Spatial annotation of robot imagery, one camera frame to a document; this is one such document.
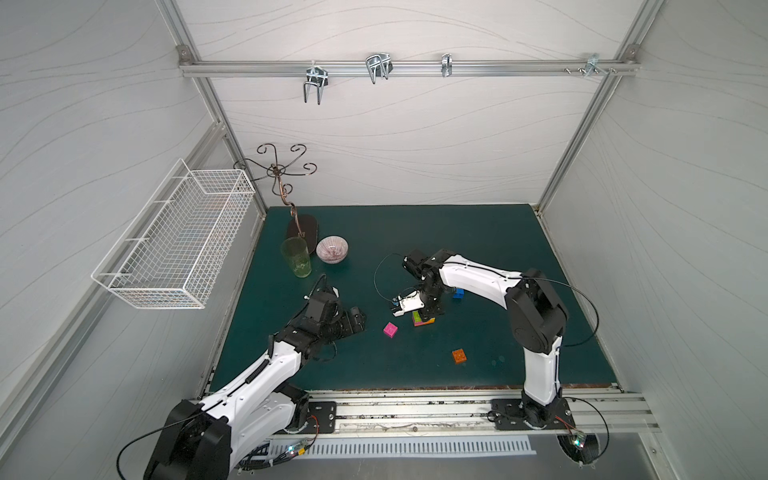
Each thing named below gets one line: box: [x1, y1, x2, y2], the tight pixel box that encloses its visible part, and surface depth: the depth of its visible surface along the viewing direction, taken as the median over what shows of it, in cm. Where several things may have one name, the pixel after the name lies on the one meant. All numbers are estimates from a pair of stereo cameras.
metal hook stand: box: [234, 143, 318, 239], surface depth 92 cm
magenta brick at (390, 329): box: [383, 322, 398, 339], surface depth 89 cm
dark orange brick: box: [452, 348, 467, 364], surface depth 84 cm
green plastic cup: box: [281, 236, 312, 278], surface depth 97 cm
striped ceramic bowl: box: [316, 236, 349, 264], surface depth 106 cm
